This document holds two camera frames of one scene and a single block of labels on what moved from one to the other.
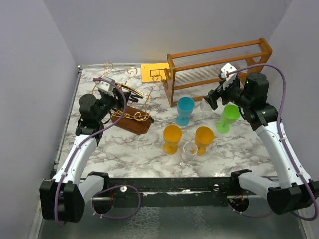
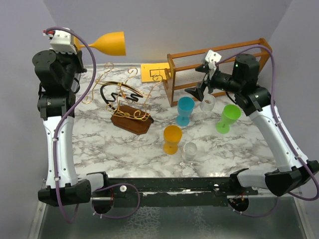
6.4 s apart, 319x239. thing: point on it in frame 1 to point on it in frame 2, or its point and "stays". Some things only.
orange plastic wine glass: x=172 y=135 stays
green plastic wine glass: x=231 y=114 stays
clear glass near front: x=190 y=150 stays
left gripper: x=119 y=102 to x=78 y=58
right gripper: x=213 y=94 to x=198 y=91
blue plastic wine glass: x=185 y=106 stays
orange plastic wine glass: x=204 y=136 to x=110 y=44
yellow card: x=153 y=72 stays
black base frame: x=174 y=191 stays
